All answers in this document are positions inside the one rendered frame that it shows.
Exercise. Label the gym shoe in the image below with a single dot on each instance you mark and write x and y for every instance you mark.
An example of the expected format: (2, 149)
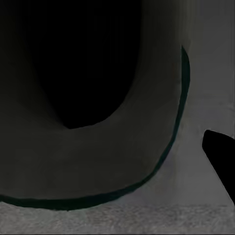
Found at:
(91, 97)

